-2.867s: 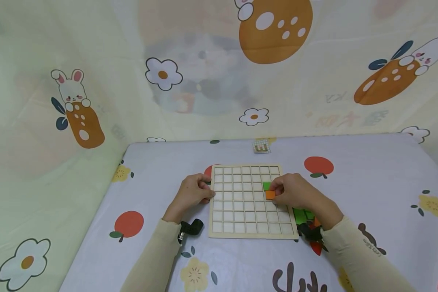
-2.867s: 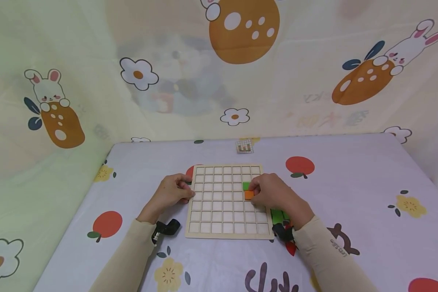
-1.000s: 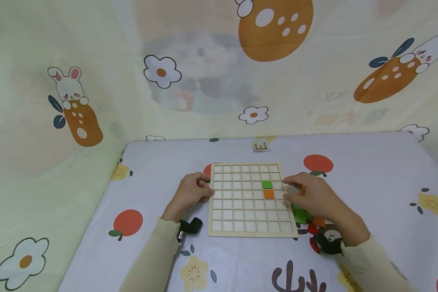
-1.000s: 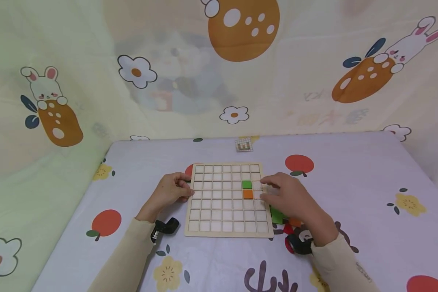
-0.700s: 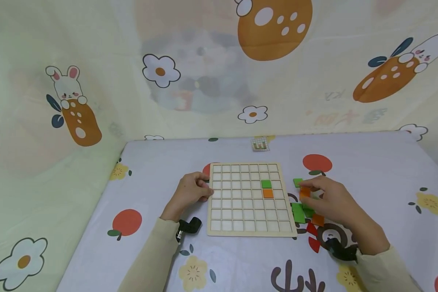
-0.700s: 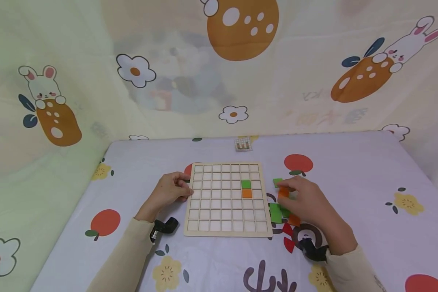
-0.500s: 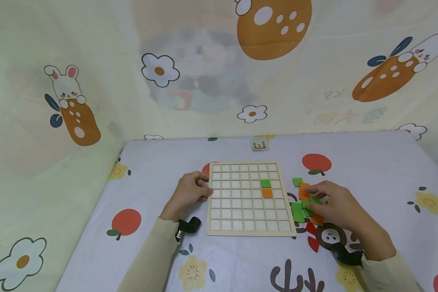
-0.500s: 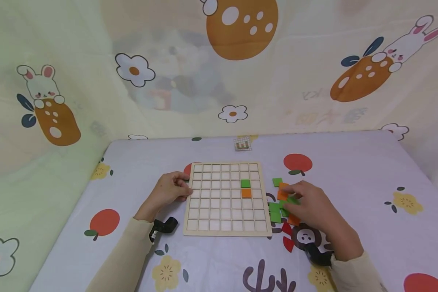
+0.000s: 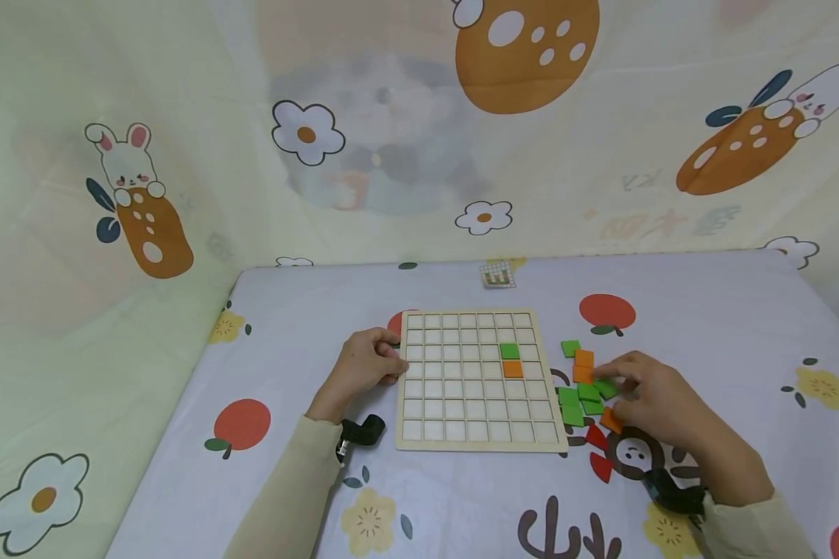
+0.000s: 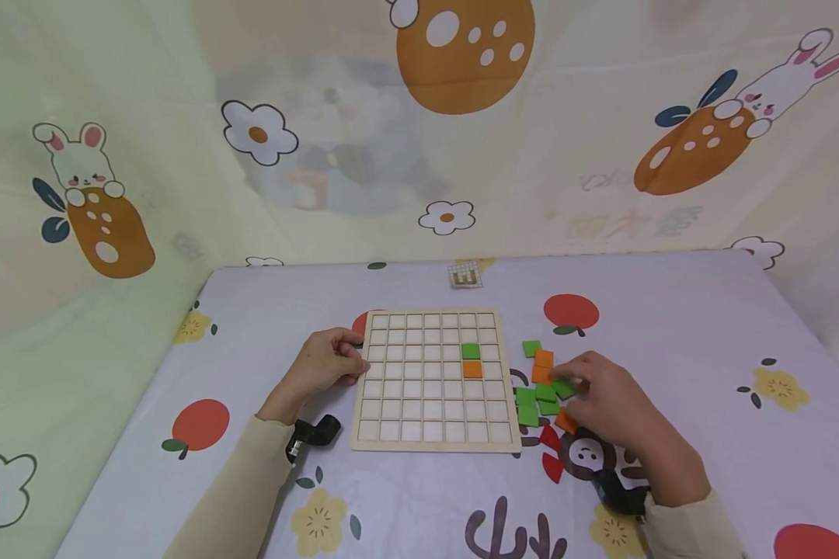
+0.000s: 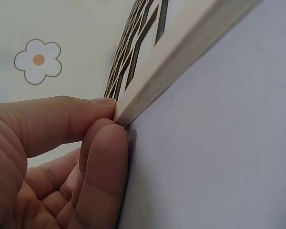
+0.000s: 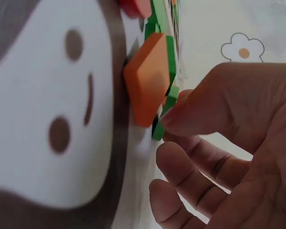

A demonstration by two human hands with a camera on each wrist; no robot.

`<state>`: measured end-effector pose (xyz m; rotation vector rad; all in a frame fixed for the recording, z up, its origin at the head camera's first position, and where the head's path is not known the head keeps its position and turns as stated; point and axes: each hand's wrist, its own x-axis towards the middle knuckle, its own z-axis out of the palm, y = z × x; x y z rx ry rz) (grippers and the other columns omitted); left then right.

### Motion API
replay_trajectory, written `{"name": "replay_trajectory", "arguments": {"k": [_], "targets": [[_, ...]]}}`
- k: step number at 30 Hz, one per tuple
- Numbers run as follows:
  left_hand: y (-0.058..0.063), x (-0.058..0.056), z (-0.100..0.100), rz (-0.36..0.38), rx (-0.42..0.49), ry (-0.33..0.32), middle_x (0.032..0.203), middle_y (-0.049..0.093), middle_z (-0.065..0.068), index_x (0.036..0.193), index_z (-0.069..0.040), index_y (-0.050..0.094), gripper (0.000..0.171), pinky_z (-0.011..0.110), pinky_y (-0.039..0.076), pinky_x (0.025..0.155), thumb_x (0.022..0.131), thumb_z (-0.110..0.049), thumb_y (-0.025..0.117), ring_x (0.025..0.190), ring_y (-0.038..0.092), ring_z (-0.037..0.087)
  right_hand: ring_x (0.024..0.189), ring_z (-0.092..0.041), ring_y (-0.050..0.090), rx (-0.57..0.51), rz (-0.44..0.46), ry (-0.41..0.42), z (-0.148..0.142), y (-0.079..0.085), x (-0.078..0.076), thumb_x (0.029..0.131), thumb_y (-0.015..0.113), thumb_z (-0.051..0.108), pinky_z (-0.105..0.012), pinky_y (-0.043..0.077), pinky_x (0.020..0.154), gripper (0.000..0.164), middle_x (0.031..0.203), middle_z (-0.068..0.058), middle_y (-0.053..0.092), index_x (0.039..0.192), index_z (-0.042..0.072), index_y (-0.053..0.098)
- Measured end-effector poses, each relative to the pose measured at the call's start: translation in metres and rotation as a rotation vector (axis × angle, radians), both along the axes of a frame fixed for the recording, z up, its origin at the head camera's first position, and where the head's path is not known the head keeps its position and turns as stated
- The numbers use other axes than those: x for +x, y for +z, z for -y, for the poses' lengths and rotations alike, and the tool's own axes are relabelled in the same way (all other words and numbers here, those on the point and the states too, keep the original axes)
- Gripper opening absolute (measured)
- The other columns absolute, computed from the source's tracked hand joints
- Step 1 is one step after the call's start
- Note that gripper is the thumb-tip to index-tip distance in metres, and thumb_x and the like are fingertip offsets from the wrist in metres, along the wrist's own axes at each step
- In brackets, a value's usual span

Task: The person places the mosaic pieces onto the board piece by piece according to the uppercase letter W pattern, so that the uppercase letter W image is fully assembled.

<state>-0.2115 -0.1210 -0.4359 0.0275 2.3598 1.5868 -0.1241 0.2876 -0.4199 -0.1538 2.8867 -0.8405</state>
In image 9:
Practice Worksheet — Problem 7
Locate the pile of green orange tiles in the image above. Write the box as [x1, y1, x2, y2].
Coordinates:
[557, 339, 625, 435]

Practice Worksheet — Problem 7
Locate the person's left hand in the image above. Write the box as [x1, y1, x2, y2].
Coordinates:
[306, 327, 410, 425]

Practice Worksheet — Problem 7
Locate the person's left forearm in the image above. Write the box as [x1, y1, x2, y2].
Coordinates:
[222, 414, 345, 559]

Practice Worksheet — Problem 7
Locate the small grid pattern card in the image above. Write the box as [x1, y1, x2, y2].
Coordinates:
[480, 262, 517, 290]

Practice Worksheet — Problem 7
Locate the person's right forearm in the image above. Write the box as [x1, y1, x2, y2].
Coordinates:
[698, 489, 820, 559]

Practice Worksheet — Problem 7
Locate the black wrist band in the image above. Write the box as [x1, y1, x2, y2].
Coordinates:
[641, 466, 708, 518]
[335, 414, 388, 465]

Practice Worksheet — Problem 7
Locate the wooden grid board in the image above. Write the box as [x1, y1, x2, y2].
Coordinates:
[395, 309, 569, 454]

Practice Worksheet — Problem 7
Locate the person's right hand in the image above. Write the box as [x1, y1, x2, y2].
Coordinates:
[590, 351, 776, 507]

